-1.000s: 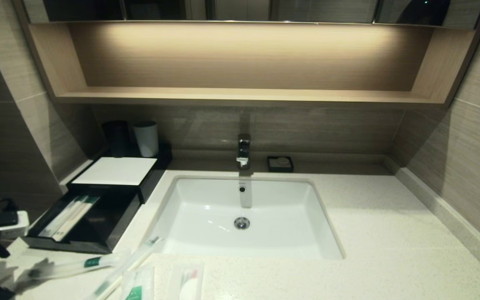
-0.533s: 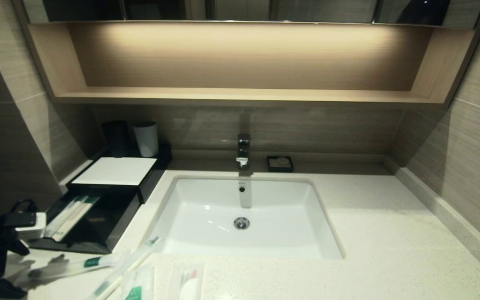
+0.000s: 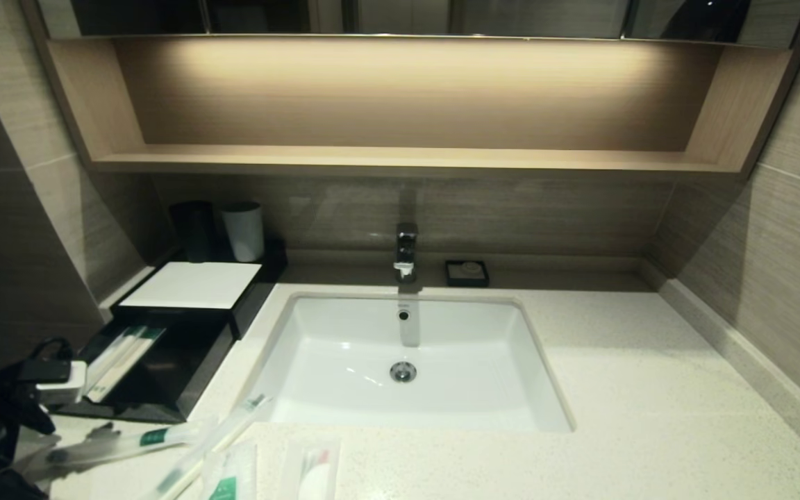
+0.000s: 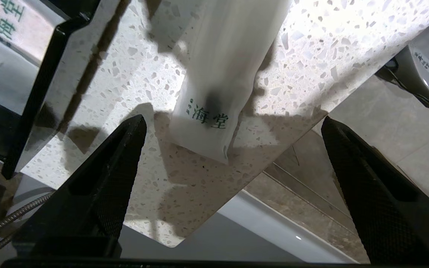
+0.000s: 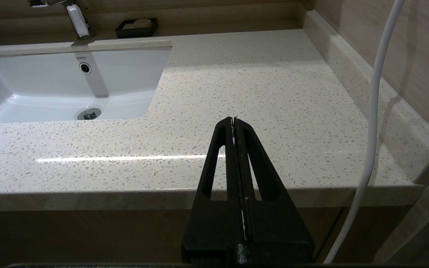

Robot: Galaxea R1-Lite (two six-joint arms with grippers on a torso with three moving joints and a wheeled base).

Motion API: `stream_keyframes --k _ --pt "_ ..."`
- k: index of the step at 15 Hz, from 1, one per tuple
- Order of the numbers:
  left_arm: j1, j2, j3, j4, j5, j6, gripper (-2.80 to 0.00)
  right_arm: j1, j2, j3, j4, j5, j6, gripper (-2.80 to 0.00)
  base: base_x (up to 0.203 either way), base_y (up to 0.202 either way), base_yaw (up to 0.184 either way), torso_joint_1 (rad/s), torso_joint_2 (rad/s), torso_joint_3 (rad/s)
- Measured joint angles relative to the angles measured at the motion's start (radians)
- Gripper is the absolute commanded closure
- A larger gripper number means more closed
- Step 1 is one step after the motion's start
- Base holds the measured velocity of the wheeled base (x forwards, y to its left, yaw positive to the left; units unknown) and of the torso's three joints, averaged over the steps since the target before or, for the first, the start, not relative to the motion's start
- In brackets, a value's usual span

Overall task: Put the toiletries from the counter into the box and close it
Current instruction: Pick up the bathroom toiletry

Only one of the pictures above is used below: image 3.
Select toothbrush with green label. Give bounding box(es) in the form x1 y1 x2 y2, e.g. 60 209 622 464
18 417 220 481

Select black box drawer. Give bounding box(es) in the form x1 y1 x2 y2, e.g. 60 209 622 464
53 312 235 425

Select black cup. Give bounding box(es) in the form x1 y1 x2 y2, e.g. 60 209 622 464
169 201 218 264

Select white and green packets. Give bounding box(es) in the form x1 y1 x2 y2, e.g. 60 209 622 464
87 326 167 404
85 325 148 400

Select clear sachet with green print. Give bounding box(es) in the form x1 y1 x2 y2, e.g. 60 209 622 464
202 441 259 500

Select white cup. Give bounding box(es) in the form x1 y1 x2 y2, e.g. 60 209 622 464
222 202 265 263

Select clear packet with red item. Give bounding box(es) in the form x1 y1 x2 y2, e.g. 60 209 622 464
282 436 342 500

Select white sink basin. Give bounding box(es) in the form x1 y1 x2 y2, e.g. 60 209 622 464
244 292 574 433

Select chrome faucet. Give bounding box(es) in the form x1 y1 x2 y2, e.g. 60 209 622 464
393 222 420 285

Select black soap dish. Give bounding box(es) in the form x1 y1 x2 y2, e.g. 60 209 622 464
444 260 490 288

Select mirror cabinet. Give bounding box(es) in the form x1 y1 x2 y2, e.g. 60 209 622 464
25 0 800 44

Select wrapped toothbrush with wooden handle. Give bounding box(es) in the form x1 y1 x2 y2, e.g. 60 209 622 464
143 394 274 500

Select wooden wall shelf niche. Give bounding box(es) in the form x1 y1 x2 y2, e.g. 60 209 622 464
49 38 793 178

